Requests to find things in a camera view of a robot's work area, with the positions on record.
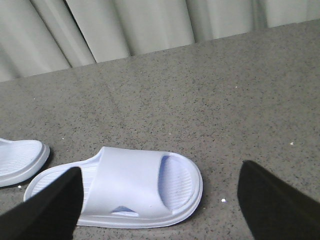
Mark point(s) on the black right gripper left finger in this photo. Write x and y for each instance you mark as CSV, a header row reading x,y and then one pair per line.
x,y
51,214

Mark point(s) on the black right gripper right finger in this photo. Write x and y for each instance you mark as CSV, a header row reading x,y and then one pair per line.
x,y
274,210

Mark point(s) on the light blue slipper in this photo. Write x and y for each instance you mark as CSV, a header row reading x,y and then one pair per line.
x,y
131,189
20,160

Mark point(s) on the white pleated curtain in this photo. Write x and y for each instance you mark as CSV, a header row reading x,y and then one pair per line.
x,y
43,36

